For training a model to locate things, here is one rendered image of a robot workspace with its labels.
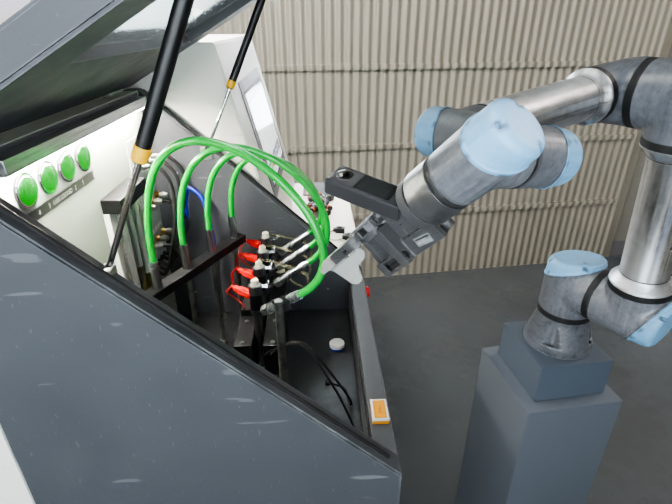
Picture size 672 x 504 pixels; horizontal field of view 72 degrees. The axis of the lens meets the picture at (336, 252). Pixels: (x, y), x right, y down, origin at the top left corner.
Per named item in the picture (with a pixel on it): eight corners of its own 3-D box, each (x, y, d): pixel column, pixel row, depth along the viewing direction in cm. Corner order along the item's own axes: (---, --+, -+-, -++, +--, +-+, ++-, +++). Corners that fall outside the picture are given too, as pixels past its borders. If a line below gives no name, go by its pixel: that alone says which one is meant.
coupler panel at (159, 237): (164, 268, 114) (140, 142, 100) (150, 268, 114) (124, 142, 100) (178, 245, 126) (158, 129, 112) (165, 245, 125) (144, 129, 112)
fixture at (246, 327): (284, 398, 105) (280, 344, 98) (239, 399, 104) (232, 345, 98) (290, 313, 135) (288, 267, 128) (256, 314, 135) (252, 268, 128)
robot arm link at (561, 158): (518, 117, 63) (465, 111, 57) (599, 132, 55) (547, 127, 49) (503, 173, 66) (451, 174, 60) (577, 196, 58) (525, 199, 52)
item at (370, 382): (392, 515, 84) (398, 454, 77) (368, 516, 84) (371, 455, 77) (361, 319, 140) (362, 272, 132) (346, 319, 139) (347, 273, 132)
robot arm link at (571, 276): (556, 287, 116) (569, 238, 110) (610, 312, 106) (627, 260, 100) (526, 301, 110) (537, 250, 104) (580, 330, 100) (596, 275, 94)
